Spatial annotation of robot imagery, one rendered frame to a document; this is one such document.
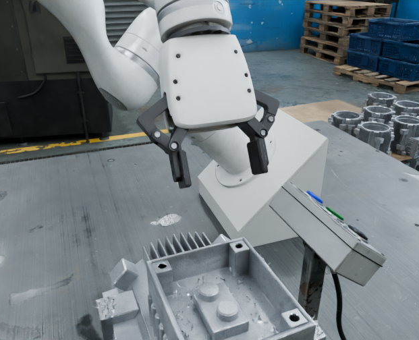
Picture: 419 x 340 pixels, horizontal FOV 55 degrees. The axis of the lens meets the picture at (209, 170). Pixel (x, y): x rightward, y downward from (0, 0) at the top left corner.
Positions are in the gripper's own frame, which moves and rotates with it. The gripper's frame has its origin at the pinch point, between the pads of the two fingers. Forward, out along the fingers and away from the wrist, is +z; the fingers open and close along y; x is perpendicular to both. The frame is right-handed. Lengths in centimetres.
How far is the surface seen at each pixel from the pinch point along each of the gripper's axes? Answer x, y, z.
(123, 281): -2.9, 12.5, 9.8
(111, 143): -319, -19, -49
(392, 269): -30, -45, 26
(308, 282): -12.0, -14.8, 18.4
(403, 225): -40, -60, 20
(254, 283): 6.8, 1.3, 11.1
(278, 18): -594, -382, -274
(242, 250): 6.9, 2.0, 7.8
